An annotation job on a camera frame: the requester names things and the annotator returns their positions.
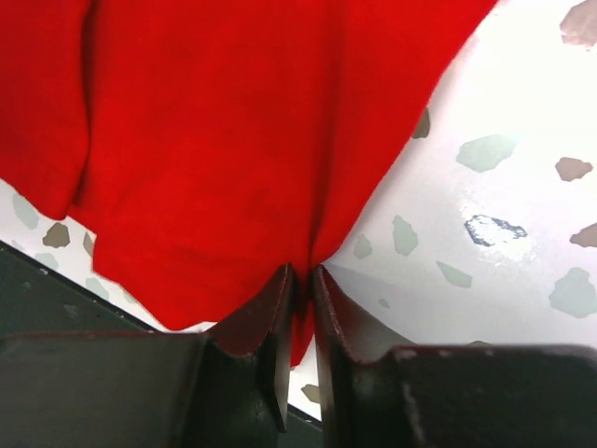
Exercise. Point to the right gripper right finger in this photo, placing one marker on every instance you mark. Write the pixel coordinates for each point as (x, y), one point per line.
(377, 390)

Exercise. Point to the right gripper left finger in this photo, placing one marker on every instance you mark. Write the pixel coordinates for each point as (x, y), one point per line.
(163, 392)

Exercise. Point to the red t-shirt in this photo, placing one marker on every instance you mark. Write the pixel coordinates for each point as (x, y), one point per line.
(207, 143)

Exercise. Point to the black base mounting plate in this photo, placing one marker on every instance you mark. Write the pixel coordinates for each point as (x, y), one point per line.
(56, 298)

